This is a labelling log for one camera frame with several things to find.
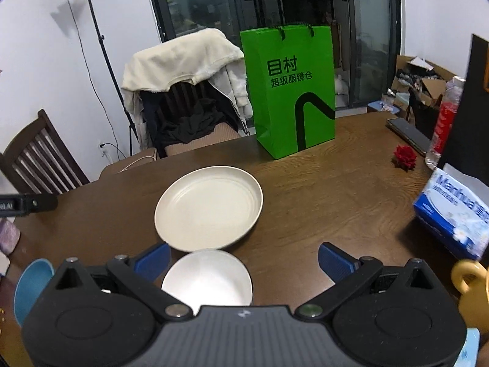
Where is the white bowl black rim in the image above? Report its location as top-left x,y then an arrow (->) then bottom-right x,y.
161,249 -> 254,313

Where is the black sliding glass door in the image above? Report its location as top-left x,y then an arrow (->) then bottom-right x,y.
152,0 -> 401,109

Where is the green paper shopping bag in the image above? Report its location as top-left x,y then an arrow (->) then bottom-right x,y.
240,24 -> 336,159

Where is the yellow ceramic mug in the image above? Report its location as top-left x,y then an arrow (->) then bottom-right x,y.
451,259 -> 489,335

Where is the dark wooden chair left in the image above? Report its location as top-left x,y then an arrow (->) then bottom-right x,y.
1,109 -> 90,195

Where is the black paper shopping bag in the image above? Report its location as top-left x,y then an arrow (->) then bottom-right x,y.
440,35 -> 489,184

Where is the blue Manhua tissue box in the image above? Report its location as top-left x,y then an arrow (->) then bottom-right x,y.
413,165 -> 488,261

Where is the red label plastic bottle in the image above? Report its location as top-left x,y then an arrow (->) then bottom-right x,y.
425,76 -> 465,170

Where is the chair with cream blanket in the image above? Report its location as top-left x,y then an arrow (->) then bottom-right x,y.
121,28 -> 253,157

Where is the blue plastic bowl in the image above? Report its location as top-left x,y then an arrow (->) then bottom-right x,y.
13,258 -> 55,326

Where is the cream plate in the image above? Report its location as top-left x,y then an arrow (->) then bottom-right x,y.
154,166 -> 263,253

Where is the purple tissue pack front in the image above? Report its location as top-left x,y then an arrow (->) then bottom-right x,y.
0,218 -> 20,256

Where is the small red flower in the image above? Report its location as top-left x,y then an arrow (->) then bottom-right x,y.
392,145 -> 417,172

